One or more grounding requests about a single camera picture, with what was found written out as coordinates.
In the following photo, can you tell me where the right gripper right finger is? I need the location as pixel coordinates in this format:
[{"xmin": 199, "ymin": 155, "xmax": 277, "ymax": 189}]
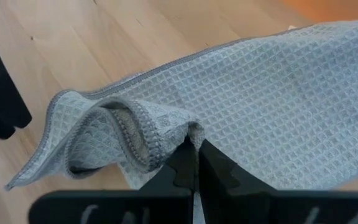
[{"xmin": 199, "ymin": 139, "xmax": 358, "ymax": 224}]

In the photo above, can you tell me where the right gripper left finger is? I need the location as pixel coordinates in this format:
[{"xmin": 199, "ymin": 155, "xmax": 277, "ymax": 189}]
[{"xmin": 28, "ymin": 136, "xmax": 196, "ymax": 224}]

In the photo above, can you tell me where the grey waffle microfiber towel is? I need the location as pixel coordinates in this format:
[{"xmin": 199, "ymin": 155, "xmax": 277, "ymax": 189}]
[{"xmin": 4, "ymin": 17, "xmax": 358, "ymax": 224}]

